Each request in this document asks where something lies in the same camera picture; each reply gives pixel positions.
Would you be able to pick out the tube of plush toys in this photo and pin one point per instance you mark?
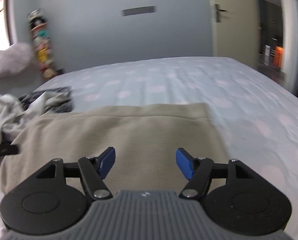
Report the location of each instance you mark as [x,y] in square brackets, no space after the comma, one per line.
[43,50]

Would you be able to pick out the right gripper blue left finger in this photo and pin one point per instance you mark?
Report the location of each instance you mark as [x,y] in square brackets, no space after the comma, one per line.
[93,171]

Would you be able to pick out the orange chair in hallway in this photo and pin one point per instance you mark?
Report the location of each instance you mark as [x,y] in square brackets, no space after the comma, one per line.
[278,56]

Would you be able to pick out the dark floral garment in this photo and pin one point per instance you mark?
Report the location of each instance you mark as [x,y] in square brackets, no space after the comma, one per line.
[55,100]

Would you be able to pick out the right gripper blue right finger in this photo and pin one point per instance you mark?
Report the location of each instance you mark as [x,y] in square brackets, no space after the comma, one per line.
[197,171]

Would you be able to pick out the white printed sweatshirt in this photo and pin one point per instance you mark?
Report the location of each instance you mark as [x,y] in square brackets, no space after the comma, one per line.
[13,118]

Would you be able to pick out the panda plush toy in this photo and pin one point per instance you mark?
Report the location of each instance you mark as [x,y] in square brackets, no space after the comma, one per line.
[36,18]

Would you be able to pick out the beige fleece zip hoodie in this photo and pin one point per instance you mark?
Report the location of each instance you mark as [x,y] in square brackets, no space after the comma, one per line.
[145,139]

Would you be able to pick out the cream room door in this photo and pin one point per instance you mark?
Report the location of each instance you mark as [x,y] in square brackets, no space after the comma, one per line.
[236,36]

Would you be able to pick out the black door handle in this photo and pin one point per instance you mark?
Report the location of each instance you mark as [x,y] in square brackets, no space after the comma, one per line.
[218,12]

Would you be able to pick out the polka dot bed sheet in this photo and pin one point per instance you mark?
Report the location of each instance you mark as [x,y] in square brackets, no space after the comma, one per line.
[257,118]

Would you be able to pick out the grey wall socket strip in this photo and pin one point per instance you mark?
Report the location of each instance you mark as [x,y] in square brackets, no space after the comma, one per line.
[139,10]

